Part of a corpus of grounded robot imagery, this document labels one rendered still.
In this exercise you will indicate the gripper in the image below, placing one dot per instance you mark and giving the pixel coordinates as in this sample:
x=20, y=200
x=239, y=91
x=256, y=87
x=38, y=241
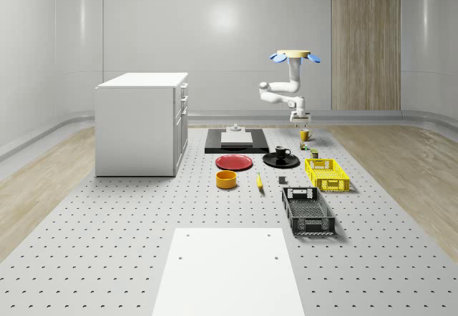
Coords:
x=299, y=116

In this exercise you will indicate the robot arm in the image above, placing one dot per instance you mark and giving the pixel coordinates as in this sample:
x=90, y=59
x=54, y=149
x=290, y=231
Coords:
x=286, y=86

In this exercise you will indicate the yellow mug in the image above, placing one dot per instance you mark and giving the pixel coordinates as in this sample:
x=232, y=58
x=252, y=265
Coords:
x=304, y=135

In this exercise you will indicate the puzzle cube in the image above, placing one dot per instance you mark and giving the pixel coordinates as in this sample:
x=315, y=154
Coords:
x=304, y=146

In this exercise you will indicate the black mug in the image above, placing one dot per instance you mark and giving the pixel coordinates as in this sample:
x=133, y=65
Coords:
x=281, y=152

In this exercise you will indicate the flat-sided can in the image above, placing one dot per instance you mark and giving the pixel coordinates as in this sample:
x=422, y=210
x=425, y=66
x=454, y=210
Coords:
x=314, y=153

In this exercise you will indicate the black plate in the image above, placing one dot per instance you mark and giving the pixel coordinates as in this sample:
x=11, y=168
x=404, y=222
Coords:
x=272, y=160

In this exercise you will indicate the yellow basket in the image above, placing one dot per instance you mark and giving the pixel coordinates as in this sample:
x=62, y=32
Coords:
x=326, y=173

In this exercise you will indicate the grey cube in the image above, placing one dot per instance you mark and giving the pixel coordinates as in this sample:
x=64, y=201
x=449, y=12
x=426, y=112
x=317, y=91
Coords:
x=282, y=179

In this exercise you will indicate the banana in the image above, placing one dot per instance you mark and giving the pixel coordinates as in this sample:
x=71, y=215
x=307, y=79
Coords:
x=259, y=183

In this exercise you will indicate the red plate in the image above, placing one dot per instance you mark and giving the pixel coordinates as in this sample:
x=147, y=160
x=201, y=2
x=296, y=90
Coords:
x=234, y=162

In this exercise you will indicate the black stove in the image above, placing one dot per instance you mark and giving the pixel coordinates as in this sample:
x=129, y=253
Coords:
x=214, y=141

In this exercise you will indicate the dark grey basket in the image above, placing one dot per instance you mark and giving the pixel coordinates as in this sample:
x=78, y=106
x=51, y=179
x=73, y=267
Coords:
x=307, y=210

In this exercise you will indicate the yellow bowl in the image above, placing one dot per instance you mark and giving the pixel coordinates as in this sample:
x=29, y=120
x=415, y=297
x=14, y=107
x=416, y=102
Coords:
x=226, y=180

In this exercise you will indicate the white cabinet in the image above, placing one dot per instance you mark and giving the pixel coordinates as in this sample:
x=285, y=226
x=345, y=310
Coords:
x=136, y=126

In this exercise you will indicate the white board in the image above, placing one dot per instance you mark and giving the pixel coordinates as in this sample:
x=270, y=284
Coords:
x=229, y=273

